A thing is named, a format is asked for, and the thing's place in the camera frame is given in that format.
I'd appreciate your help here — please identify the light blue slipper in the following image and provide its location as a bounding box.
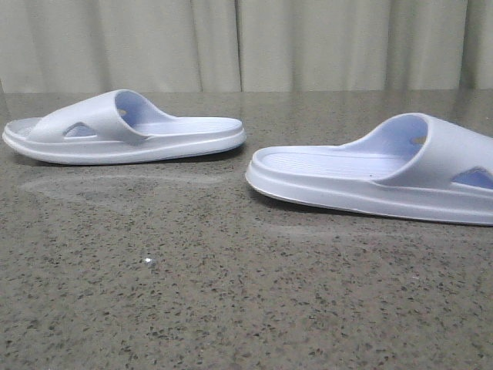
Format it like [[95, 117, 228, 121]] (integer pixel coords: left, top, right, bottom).
[[246, 113, 492, 225], [2, 89, 246, 165]]

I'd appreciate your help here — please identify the beige background curtain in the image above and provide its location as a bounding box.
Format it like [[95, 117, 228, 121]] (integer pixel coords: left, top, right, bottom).
[[1, 1, 492, 93]]

